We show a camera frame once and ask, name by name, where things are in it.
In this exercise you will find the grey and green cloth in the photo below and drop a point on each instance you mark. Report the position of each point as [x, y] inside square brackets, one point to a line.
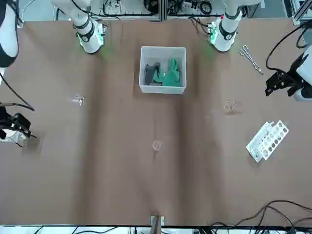
[149, 73]

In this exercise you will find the metal crucible tongs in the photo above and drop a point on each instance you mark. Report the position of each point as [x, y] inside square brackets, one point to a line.
[251, 61]

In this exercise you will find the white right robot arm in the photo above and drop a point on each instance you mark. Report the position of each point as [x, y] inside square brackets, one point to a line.
[89, 39]

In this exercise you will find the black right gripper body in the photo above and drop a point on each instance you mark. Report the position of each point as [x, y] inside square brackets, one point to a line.
[5, 117]

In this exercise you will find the small glass beaker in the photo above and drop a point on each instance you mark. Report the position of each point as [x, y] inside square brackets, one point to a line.
[156, 145]

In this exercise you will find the white translucent plastic box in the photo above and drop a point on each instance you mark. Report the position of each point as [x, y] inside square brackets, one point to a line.
[143, 73]

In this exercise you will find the white test tube rack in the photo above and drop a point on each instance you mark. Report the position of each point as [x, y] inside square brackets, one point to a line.
[267, 143]

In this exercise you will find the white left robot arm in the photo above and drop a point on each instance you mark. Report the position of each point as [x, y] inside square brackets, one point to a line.
[225, 36]

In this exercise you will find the aluminium frame post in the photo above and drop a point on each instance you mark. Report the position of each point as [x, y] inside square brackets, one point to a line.
[161, 12]
[156, 224]

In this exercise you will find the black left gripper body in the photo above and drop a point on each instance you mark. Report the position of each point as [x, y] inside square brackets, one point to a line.
[297, 66]

